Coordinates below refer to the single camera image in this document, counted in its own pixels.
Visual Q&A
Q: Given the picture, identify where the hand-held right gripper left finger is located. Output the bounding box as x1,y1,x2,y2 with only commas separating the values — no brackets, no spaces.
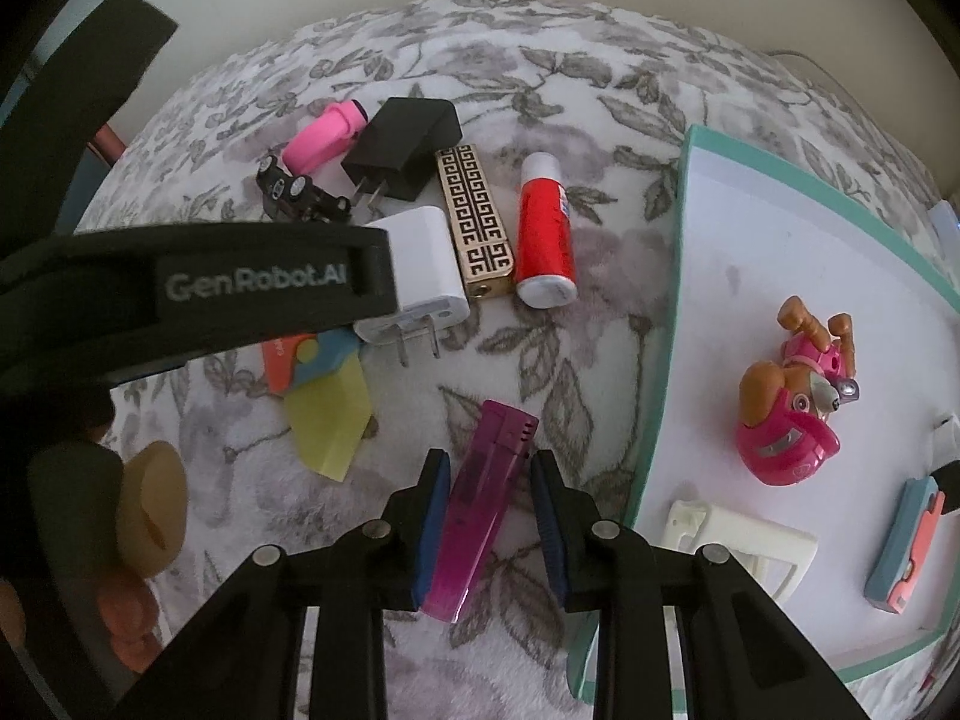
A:
112,448,452,720

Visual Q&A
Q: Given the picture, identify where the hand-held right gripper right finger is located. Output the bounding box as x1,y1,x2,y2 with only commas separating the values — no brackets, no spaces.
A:
529,450,875,720

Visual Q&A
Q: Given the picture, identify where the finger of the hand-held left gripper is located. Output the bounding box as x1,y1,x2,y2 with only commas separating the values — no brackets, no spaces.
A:
0,0,179,260

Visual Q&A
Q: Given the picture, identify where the purple translucent lighter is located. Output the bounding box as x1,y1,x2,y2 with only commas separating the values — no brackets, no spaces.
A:
420,400,539,622

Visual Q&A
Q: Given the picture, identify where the white plastic frame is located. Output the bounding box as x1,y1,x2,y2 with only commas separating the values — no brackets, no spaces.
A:
664,499,818,601

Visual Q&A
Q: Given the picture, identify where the black toy car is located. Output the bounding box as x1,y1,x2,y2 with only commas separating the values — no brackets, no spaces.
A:
256,154,353,224

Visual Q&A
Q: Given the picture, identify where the pink mini flashlight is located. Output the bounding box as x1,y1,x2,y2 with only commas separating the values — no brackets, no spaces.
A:
281,100,368,173

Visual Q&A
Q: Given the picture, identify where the pink dog toy figure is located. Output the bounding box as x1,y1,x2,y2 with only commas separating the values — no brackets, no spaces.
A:
735,294,863,488

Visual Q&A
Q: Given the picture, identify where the white plug charger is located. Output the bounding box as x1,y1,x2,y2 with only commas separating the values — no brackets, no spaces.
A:
352,206,471,365

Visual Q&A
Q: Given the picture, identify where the red bottle with white cap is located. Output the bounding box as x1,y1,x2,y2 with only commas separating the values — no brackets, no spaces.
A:
514,151,580,310

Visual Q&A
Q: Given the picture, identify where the gold patterned lighter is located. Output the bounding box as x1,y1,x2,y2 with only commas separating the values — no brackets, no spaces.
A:
435,142,518,301

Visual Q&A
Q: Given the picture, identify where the black plug charger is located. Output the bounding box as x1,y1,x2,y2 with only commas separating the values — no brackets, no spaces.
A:
341,97,462,222

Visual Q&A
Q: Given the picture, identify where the teal cardboard box lid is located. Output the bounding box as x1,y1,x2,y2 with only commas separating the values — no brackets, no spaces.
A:
566,124,960,702

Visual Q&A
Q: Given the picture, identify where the coral and blue large eraser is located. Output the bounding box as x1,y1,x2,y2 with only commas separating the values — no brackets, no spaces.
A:
862,476,947,612

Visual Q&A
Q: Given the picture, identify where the person's left hand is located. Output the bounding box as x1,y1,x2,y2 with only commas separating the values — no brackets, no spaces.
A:
96,441,190,672

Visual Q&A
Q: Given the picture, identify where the white power strip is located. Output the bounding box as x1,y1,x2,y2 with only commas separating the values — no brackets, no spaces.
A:
928,199,960,256

